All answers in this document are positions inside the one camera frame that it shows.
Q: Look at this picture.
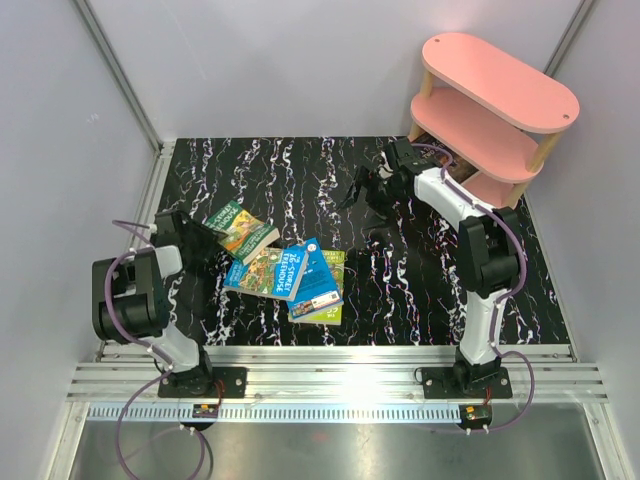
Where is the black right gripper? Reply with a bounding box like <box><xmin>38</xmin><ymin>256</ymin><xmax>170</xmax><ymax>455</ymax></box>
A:
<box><xmin>337</xmin><ymin>167</ymin><xmax>408</xmax><ymax>232</ymax></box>

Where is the green 104-Storey Treehouse book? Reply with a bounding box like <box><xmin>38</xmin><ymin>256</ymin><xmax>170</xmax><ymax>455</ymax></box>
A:
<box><xmin>205</xmin><ymin>201</ymin><xmax>280</xmax><ymax>265</ymax></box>

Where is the Tale of Two Cities book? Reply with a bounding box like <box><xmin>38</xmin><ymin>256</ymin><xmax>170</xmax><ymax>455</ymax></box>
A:
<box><xmin>411</xmin><ymin>133</ymin><xmax>479</xmax><ymax>184</ymax></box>

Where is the pink three-tier shelf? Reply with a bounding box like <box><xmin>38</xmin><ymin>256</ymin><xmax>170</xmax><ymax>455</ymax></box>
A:
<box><xmin>408</xmin><ymin>32</ymin><xmax>580</xmax><ymax>207</ymax></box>

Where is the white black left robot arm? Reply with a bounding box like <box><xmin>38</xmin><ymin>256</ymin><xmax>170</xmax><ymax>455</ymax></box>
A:
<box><xmin>91</xmin><ymin>210</ymin><xmax>227</xmax><ymax>397</ymax></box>

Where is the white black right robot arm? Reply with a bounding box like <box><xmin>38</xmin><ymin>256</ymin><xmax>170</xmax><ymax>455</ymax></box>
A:
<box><xmin>339</xmin><ymin>139</ymin><xmax>527</xmax><ymax>397</ymax></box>

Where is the black marble pattern mat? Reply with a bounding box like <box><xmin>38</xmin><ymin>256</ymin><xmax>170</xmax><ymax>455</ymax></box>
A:
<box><xmin>119</xmin><ymin>137</ymin><xmax>573</xmax><ymax>347</ymax></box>

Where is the blue 26-Storey Treehouse book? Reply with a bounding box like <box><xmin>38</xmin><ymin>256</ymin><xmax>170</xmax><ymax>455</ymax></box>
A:
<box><xmin>223</xmin><ymin>246</ymin><xmax>309</xmax><ymax>301</ymax></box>

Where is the lime green book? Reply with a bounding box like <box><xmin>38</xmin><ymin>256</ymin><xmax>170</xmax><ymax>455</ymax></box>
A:
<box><xmin>300</xmin><ymin>250</ymin><xmax>346</xmax><ymax>326</ymax></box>

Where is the blue back-cover book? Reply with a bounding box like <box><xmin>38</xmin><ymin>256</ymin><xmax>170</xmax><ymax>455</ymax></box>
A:
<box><xmin>287</xmin><ymin>238</ymin><xmax>344</xmax><ymax>324</ymax></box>

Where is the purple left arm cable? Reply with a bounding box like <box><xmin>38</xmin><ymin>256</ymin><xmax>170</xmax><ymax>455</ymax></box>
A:
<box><xmin>102</xmin><ymin>219</ymin><xmax>206</xmax><ymax>479</ymax></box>

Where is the left corner aluminium post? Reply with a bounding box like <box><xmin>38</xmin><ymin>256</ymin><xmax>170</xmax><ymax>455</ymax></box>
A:
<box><xmin>70</xmin><ymin>0</ymin><xmax>163</xmax><ymax>154</ymax></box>

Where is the corner aluminium post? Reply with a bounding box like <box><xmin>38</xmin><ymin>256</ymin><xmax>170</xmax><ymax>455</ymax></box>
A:
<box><xmin>70</xmin><ymin>0</ymin><xmax>163</xmax><ymax>154</ymax></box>
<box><xmin>543</xmin><ymin>0</ymin><xmax>600</xmax><ymax>78</ymax></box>

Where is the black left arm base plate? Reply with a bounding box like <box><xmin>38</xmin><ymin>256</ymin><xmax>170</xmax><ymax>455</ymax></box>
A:
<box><xmin>158</xmin><ymin>366</ymin><xmax>248</xmax><ymax>399</ymax></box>

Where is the white slotted cable duct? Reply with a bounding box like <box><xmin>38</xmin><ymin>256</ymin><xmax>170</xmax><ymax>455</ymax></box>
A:
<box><xmin>87</xmin><ymin>402</ymin><xmax>491</xmax><ymax>424</ymax></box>

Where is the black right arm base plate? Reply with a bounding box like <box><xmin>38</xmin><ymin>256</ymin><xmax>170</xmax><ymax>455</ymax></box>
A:
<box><xmin>415</xmin><ymin>367</ymin><xmax>513</xmax><ymax>400</ymax></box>

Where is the aluminium rail frame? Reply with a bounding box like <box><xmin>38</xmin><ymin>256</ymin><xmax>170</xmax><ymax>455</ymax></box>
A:
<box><xmin>64</xmin><ymin>139</ymin><xmax>611</xmax><ymax>401</ymax></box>

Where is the right corner aluminium post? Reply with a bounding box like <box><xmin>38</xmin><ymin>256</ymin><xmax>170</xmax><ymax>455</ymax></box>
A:
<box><xmin>543</xmin><ymin>0</ymin><xmax>600</xmax><ymax>78</ymax></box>

